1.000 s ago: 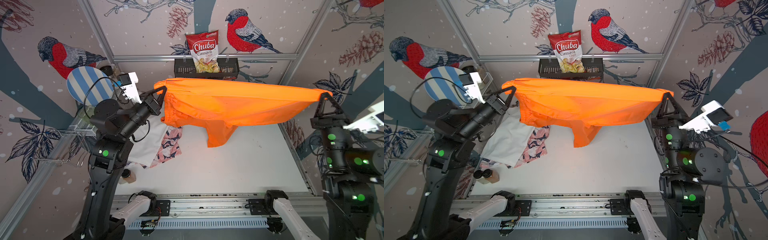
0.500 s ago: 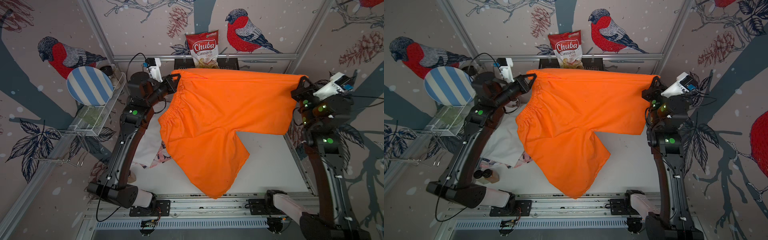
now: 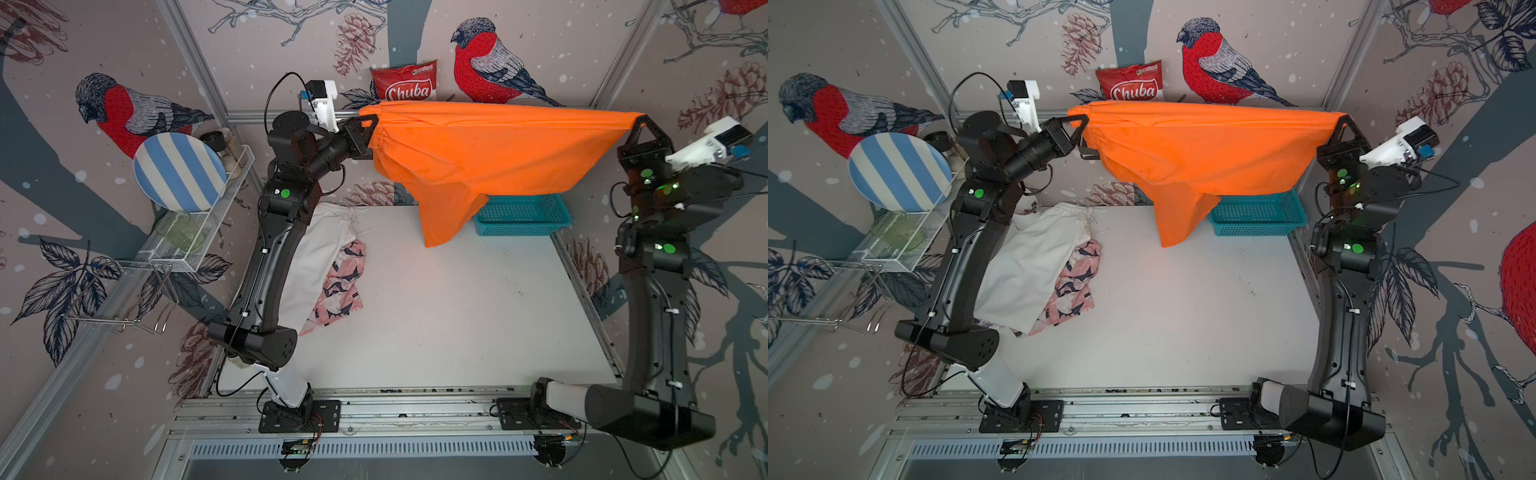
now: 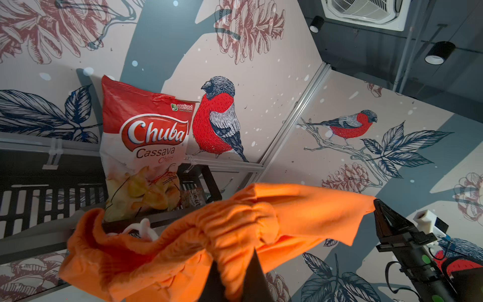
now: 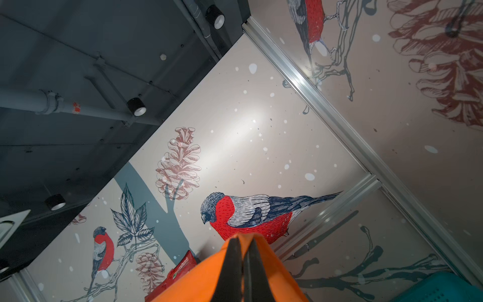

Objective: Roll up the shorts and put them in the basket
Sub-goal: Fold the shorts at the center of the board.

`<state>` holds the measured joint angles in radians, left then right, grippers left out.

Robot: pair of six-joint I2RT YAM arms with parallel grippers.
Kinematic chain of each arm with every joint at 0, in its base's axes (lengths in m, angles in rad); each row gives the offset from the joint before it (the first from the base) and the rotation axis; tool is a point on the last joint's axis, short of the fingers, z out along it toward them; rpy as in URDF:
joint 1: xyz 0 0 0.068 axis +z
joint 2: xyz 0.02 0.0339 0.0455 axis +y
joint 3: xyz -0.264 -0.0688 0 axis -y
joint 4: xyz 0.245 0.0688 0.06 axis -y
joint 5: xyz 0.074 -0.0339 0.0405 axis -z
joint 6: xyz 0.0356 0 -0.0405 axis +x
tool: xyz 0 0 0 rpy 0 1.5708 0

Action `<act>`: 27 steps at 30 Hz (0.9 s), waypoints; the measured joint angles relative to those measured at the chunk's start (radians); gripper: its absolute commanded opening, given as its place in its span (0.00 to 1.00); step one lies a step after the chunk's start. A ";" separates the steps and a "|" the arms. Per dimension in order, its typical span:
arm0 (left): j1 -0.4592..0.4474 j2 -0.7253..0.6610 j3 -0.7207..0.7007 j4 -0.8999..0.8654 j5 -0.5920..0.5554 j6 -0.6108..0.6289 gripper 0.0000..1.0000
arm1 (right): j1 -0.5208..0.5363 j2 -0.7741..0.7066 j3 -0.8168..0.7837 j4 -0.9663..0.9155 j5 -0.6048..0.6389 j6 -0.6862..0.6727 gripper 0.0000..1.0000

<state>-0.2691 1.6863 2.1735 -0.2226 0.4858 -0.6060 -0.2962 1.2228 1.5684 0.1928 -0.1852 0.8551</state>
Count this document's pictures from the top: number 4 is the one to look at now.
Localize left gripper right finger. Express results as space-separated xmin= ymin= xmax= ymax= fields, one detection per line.
xmin=241 ymin=250 xmax=274 ymax=302

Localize black ceiling spotlight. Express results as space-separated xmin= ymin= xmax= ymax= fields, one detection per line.
xmin=425 ymin=41 xmax=456 ymax=65
xmin=309 ymin=16 xmax=325 ymax=33

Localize black wire wall basket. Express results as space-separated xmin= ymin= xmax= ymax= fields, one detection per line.
xmin=0 ymin=148 xmax=223 ymax=265

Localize orange shorts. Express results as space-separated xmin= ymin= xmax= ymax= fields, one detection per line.
xmin=59 ymin=183 xmax=374 ymax=301

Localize red Chuba chips bag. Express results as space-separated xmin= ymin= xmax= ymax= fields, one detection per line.
xmin=99 ymin=75 xmax=196 ymax=222

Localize ceiling air vent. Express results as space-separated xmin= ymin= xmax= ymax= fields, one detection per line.
xmin=321 ymin=0 xmax=411 ymax=31

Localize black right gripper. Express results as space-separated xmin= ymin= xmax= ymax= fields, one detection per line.
xmin=374 ymin=199 xmax=482 ymax=301

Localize small snack packet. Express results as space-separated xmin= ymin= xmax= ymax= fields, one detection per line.
xmin=181 ymin=182 xmax=207 ymax=209

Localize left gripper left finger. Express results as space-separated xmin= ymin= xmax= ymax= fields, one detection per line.
xmin=198 ymin=261 xmax=226 ymax=302

